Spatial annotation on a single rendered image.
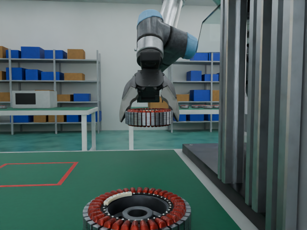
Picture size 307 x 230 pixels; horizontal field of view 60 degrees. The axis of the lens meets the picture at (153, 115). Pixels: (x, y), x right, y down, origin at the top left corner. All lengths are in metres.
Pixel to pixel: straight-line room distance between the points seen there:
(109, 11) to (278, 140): 7.26
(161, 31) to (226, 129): 0.45
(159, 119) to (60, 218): 0.30
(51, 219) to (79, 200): 0.06
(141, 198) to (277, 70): 0.20
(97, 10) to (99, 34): 0.61
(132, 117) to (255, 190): 0.33
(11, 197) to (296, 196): 0.37
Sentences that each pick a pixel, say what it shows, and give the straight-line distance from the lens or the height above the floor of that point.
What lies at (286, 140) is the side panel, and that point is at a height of 0.86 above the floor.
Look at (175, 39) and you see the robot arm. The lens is 0.80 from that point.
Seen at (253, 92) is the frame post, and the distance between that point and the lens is 0.33.
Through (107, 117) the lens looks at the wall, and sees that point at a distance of 7.14.
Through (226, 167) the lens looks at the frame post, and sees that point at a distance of 0.42.
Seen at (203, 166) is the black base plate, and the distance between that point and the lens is 0.54.
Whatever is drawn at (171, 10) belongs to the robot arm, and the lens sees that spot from 1.06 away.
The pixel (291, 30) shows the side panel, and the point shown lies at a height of 0.95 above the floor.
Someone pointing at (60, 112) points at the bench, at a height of 0.73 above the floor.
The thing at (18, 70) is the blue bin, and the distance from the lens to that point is 7.05.
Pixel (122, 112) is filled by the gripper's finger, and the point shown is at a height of 0.86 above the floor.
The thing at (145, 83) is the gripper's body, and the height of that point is 0.93.
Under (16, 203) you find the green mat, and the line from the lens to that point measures 0.44.
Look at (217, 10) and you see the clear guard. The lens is 0.55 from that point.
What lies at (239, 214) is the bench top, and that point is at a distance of 0.38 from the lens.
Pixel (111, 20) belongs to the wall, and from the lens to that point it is 7.37.
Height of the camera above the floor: 0.90
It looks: 4 degrees down
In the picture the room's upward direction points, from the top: straight up
